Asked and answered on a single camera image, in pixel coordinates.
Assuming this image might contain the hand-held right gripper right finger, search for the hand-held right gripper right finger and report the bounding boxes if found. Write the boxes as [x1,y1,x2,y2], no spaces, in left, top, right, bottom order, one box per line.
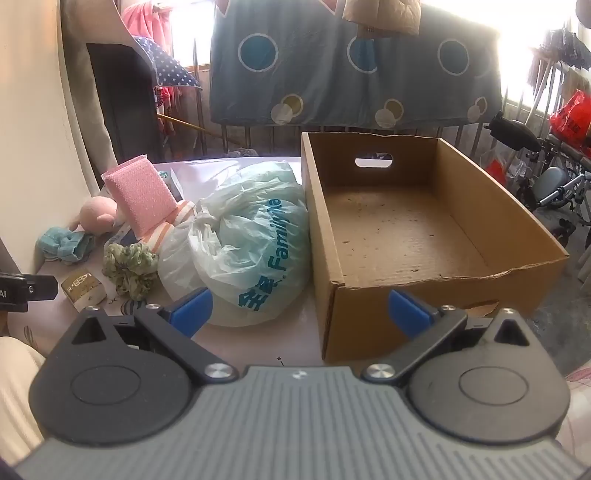
[361,290,542,386]

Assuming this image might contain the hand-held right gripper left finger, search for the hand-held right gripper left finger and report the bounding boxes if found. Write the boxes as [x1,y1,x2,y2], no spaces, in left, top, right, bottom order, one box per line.
[69,287,238,384]

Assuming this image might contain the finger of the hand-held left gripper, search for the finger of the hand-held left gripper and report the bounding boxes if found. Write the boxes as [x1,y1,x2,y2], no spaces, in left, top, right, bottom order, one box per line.
[25,275,62,301]

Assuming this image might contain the teal towel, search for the teal towel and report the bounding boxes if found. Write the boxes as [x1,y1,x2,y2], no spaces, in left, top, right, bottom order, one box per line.
[37,226,97,265]

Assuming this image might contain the brown cardboard box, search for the brown cardboard box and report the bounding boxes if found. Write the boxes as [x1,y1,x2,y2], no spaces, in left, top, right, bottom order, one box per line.
[301,131,570,363]

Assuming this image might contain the orange striped white packet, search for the orange striped white packet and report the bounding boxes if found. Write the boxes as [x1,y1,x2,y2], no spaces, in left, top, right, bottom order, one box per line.
[137,200,198,252]

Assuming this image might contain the pink plush toy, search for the pink plush toy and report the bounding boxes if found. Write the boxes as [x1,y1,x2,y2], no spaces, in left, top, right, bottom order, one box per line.
[69,195,122,234]

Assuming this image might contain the pink sponge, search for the pink sponge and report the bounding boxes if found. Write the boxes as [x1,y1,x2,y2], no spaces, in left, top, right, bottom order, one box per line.
[100,156,178,235]

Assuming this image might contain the small brown white box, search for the small brown white box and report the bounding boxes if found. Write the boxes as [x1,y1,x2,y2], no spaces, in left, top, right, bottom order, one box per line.
[61,271,105,309]

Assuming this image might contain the green scrunchie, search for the green scrunchie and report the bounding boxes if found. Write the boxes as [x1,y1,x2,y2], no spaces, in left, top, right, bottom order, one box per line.
[102,242,160,301]

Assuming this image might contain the white printed plastic bag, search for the white printed plastic bag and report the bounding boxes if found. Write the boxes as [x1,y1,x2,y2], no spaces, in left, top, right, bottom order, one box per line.
[158,160,311,328]

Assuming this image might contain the person's cream trouser leg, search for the person's cream trouser leg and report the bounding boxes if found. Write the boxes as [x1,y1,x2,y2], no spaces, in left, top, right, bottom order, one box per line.
[0,336,48,468]

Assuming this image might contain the small red plastic bag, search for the small red plastic bag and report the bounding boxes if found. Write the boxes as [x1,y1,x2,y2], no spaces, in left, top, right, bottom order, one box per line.
[485,158,509,186]

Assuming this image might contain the yellow stick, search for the yellow stick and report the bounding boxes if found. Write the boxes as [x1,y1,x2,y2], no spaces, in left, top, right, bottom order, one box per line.
[157,114,222,138]

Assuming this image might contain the silver folding bicycle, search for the silver folding bicycle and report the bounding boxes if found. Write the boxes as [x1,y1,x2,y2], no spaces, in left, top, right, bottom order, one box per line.
[517,134,591,247]

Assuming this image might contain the dark upright panel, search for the dark upright panel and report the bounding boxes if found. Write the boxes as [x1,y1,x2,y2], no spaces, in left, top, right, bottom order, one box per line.
[86,42,164,163]

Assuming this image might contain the black bicycle seat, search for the black bicycle seat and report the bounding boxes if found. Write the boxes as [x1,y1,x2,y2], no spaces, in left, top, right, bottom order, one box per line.
[484,111,542,152]

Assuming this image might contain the blue blanket with circles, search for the blue blanket with circles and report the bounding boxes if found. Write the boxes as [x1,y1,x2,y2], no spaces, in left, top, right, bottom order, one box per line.
[209,0,504,130]

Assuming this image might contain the blue star-printed cloth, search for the blue star-printed cloth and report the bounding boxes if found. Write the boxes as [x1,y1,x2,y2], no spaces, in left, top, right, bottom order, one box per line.
[131,36,203,89]

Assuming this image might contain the large red plastic bag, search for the large red plastic bag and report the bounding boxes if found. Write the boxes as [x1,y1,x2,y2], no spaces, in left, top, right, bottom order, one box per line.
[549,90,591,145]

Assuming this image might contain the pink hanging cloth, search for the pink hanging cloth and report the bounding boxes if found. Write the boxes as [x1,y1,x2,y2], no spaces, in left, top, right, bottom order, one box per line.
[121,0,174,51]

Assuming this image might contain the brown quilted cloth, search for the brown quilted cloth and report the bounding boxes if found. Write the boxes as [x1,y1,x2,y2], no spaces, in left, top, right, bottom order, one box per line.
[342,0,423,35]

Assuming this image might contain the grey hanging clothes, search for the grey hanging clothes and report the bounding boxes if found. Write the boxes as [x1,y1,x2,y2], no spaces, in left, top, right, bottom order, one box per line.
[526,28,591,88]

